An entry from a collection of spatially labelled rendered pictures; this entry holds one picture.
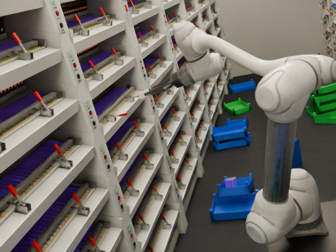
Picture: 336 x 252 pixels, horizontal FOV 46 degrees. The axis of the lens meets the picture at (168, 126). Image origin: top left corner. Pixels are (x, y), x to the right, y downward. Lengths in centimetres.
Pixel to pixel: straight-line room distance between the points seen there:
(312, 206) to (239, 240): 68
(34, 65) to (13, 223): 48
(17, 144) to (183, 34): 88
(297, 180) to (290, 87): 58
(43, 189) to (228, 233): 141
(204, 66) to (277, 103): 60
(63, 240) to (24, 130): 38
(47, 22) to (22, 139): 46
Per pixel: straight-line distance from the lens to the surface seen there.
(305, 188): 178
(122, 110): 190
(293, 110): 136
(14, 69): 124
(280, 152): 147
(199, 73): 183
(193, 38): 173
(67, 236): 140
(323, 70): 143
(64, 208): 149
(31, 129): 128
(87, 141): 156
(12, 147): 117
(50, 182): 134
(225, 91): 503
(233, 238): 241
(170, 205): 245
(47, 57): 140
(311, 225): 189
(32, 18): 151
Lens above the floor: 142
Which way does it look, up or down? 19 degrees down
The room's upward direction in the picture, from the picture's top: 15 degrees counter-clockwise
